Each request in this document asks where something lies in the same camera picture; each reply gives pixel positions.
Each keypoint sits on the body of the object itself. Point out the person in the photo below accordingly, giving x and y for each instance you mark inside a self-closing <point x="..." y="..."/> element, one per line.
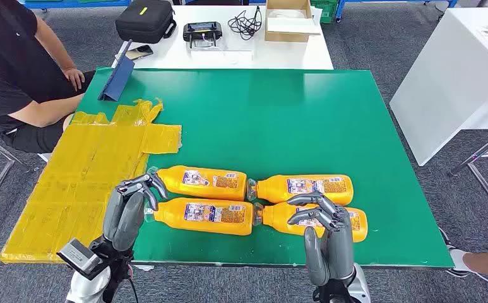
<point x="9" y="62"/>

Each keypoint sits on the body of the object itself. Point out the green plastic crate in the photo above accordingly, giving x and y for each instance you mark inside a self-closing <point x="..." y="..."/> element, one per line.
<point x="325" y="10"/>

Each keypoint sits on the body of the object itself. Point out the metal table frame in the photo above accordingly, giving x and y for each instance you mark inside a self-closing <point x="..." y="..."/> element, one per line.
<point x="482" y="148"/>

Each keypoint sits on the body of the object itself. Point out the green table board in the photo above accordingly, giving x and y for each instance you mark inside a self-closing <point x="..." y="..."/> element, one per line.
<point x="268" y="125"/>

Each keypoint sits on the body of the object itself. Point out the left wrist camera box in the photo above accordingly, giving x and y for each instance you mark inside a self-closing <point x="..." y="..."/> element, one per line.
<point x="78" y="257"/>

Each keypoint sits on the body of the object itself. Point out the cardboard box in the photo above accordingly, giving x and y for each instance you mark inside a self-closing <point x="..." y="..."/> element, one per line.
<point x="287" y="37"/>

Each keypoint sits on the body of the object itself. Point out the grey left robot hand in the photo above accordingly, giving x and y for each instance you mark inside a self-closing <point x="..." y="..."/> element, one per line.
<point x="122" y="221"/>

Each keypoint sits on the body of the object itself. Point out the black handheld controller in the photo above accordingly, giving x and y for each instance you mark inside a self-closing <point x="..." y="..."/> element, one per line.
<point x="202" y="31"/>

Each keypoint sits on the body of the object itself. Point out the person's left forearm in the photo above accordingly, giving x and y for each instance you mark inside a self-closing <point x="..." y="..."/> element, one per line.
<point x="61" y="54"/>

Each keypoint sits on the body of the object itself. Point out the white side table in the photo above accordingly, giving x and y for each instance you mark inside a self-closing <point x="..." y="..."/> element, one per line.
<point x="448" y="83"/>

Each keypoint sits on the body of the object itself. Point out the yellow taped plastic sheet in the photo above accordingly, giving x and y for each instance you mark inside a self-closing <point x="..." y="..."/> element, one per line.
<point x="80" y="184"/>

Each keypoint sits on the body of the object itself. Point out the person's left hand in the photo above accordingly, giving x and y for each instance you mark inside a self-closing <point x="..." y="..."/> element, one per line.
<point x="76" y="78"/>

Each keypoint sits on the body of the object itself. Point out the blue tablet case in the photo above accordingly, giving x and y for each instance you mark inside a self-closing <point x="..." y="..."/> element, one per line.
<point x="116" y="81"/>

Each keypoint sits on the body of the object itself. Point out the smartphone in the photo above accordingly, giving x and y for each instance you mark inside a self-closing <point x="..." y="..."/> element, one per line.
<point x="139" y="52"/>

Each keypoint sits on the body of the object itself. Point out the white foam insert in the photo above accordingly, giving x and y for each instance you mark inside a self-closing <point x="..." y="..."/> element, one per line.
<point x="289" y="26"/>

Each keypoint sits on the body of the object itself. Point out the person's right forearm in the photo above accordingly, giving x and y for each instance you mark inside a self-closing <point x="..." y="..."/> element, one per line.
<point x="43" y="113"/>

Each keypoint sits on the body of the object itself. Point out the black carrying case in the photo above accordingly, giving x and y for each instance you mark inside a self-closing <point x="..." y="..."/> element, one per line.
<point x="145" y="21"/>

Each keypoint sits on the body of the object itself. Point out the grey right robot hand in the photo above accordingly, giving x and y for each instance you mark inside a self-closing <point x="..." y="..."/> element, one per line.
<point x="338" y="251"/>

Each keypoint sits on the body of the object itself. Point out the blue metal shelf rack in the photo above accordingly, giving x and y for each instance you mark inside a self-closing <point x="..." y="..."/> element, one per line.
<point x="59" y="4"/>

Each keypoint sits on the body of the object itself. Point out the orange detergent bottle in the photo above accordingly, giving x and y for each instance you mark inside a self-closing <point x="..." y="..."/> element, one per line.
<point x="358" y="226"/>
<point x="206" y="217"/>
<point x="310" y="188"/>
<point x="210" y="184"/>

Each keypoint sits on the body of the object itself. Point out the white shoe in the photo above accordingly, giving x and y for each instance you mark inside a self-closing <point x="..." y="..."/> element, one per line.
<point x="459" y="259"/>

